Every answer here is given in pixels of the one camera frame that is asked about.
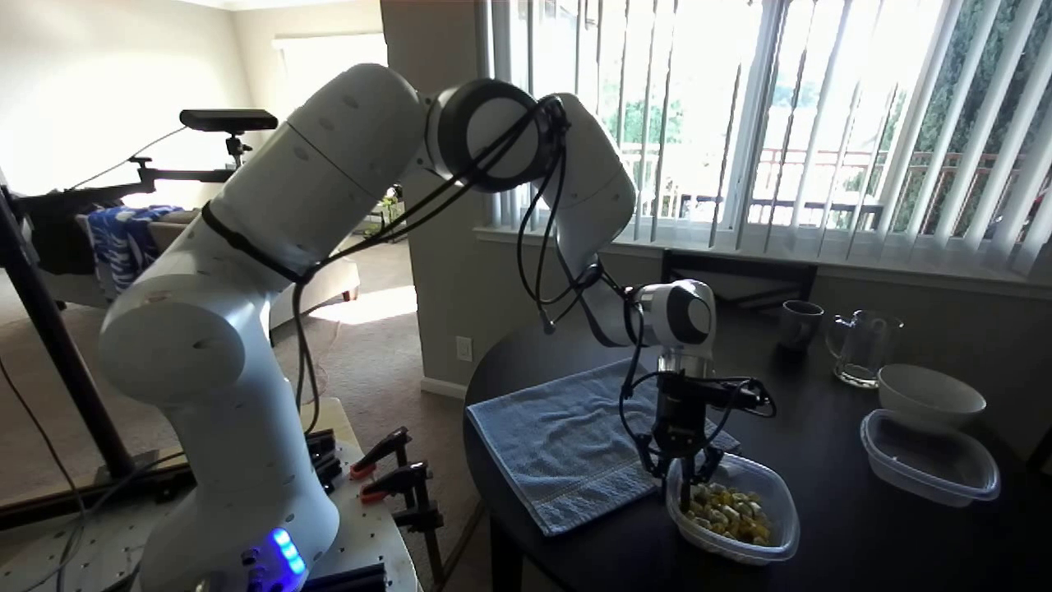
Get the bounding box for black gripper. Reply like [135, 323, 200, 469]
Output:
[656, 369, 726, 513]

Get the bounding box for clear plastic lunch box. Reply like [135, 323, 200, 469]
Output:
[666, 449, 804, 570]

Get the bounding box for light blue towel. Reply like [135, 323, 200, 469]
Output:
[464, 357, 742, 538]

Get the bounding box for dark mug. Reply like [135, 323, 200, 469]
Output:
[775, 296, 829, 354]

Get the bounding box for glass measuring cup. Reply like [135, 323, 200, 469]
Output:
[823, 309, 910, 390]

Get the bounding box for clear lidded plastic container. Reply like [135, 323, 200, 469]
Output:
[860, 409, 1003, 511]

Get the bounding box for white bowl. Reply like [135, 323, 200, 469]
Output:
[874, 362, 989, 435]

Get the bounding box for black orange clamp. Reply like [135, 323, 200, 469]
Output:
[359, 457, 450, 584]
[348, 423, 414, 485]

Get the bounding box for white vertical blinds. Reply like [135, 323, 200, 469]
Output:
[486, 0, 1052, 276]

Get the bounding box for blue patterned cloth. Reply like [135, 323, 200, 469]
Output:
[84, 200, 186, 298]

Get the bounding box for white robot mounting table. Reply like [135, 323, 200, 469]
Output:
[0, 394, 426, 592]

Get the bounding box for black stand pole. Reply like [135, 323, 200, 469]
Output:
[0, 183, 193, 508]

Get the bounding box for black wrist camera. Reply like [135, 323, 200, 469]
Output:
[686, 376, 774, 416]

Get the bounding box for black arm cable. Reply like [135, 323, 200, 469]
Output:
[285, 94, 660, 475]

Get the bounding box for black stereo camera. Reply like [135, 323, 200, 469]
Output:
[179, 105, 280, 135]

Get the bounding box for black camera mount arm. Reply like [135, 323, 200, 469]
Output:
[125, 129, 250, 190]

